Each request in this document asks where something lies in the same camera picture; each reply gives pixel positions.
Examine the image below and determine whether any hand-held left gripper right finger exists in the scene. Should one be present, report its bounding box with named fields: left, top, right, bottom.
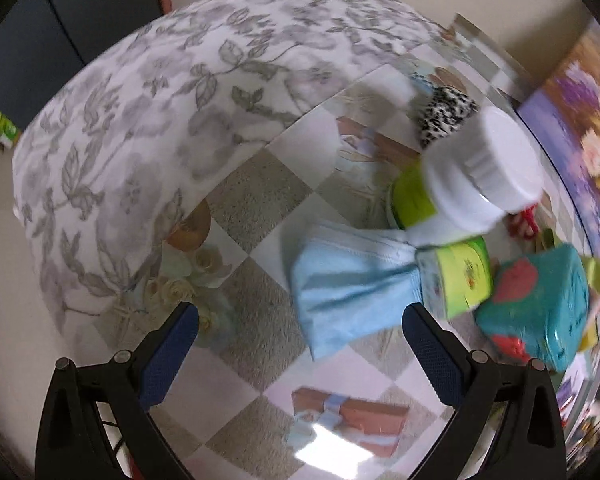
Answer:
left=401, top=302, right=567, bottom=480

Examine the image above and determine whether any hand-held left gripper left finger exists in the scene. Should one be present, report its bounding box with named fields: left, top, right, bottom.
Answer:
left=35, top=301, right=201, bottom=480

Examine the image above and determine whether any blue face mask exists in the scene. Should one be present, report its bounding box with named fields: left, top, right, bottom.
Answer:
left=290, top=222, right=423, bottom=360

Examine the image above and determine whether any leopard print scrunchie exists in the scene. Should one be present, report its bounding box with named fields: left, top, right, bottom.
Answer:
left=414, top=85, right=478, bottom=151

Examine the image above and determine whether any small green label packet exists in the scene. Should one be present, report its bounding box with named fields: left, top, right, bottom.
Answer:
left=416, top=239, right=495, bottom=321

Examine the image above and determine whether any teal packet with red print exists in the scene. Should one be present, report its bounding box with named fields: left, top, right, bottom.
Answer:
left=474, top=244, right=591, bottom=373

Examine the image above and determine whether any red pipe cleaner figure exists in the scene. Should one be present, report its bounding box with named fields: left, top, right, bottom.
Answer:
left=505, top=205, right=541, bottom=241

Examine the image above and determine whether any white bottle with green label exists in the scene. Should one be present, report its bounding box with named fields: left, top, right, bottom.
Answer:
left=387, top=105, right=543, bottom=248

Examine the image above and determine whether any grey floral tablecloth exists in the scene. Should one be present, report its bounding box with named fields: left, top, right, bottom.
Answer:
left=11, top=0, right=456, bottom=333

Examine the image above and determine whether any flower painting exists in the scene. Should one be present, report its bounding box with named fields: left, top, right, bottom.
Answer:
left=517, top=17, right=600, bottom=311

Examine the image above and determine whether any dark cabinet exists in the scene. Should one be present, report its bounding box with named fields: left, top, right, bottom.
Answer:
left=0, top=0, right=163, bottom=91

